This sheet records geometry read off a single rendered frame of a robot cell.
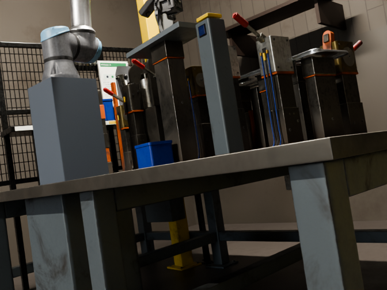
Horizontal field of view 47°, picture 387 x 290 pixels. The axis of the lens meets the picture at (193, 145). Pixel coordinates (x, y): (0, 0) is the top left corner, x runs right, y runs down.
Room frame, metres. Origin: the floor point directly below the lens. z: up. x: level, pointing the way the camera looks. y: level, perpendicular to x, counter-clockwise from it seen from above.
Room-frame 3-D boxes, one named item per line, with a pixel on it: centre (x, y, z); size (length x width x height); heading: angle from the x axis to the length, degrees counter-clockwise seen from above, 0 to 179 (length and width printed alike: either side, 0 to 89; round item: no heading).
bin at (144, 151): (1.58, 0.14, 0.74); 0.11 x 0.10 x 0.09; 37
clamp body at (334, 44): (1.66, -0.60, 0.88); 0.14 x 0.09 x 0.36; 127
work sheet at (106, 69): (2.88, 0.45, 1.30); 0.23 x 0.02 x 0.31; 127
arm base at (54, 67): (1.79, 0.49, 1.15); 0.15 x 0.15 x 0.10
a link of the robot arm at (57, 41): (1.79, 0.49, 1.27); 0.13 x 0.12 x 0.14; 145
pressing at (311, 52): (2.00, -0.10, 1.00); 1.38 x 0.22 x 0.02; 37
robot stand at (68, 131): (1.79, 0.49, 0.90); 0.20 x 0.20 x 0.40; 46
